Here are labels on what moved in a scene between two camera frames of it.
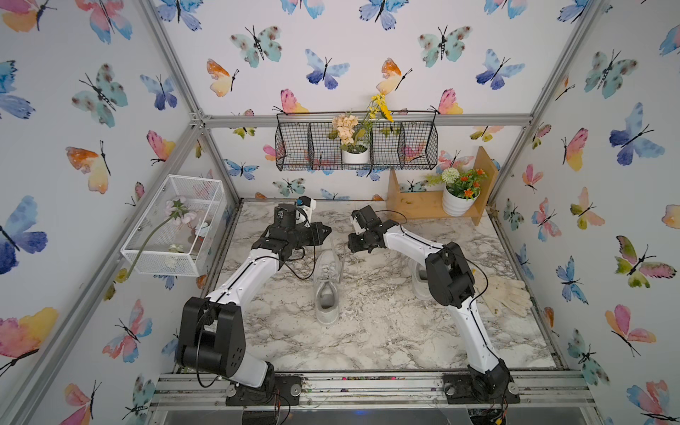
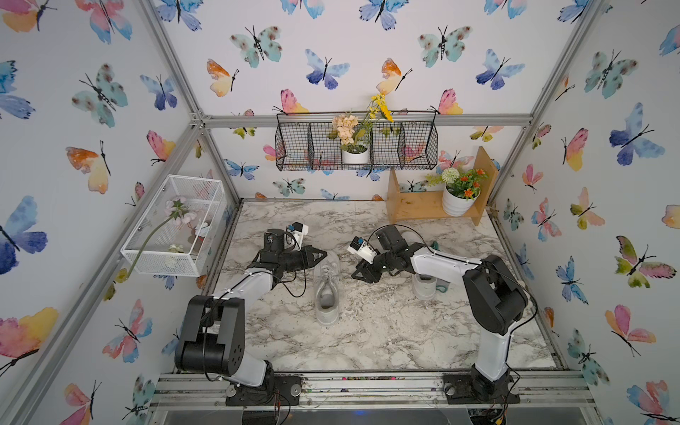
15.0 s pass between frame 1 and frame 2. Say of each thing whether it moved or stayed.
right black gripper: moved
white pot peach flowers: stayed
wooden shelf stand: stayed
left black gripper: moved
